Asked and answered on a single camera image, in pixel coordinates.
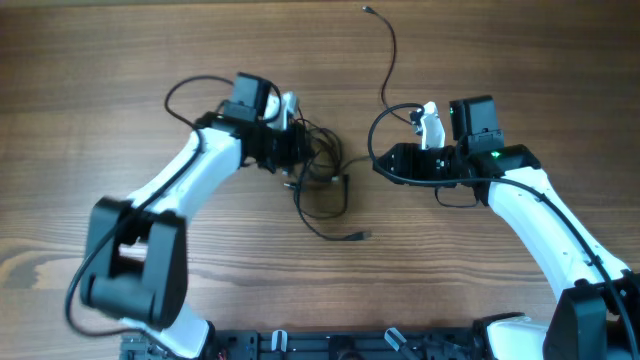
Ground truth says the black usb cable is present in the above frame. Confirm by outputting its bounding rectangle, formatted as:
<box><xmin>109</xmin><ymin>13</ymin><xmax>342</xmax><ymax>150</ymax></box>
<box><xmin>282</xmin><ymin>117</ymin><xmax>373</xmax><ymax>243</ymax></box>
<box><xmin>361</xmin><ymin>4</ymin><xmax>416</xmax><ymax>127</ymax></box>

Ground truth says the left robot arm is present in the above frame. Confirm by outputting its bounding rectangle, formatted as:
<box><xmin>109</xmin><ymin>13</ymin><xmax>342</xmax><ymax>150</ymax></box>
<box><xmin>65</xmin><ymin>73</ymin><xmax>311</xmax><ymax>359</ymax></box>

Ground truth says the black aluminium base frame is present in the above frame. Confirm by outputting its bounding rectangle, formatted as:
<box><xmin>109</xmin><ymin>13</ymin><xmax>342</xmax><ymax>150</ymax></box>
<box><xmin>119</xmin><ymin>327</ymin><xmax>501</xmax><ymax>360</ymax></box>

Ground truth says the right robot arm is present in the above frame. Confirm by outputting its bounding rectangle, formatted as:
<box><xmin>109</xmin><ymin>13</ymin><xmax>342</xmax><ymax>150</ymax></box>
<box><xmin>371</xmin><ymin>95</ymin><xmax>639</xmax><ymax>359</ymax></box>

